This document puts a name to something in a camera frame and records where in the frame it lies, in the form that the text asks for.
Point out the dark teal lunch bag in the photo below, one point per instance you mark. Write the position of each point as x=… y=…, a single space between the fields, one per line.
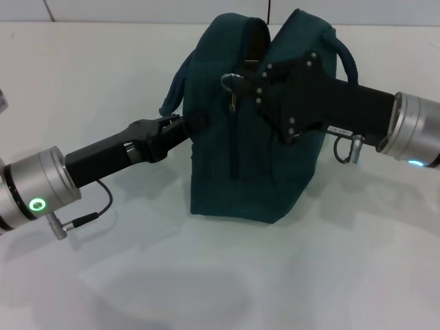
x=223 y=172

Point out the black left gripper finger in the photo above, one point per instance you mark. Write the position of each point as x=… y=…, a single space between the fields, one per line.
x=197 y=121
x=168 y=142

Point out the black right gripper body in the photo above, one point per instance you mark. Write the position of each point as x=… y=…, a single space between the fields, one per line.
x=337 y=99

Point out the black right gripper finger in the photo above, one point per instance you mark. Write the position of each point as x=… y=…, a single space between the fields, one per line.
x=269 y=111
x=288 y=68

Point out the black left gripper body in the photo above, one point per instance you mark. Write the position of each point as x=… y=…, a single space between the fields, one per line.
x=103 y=154

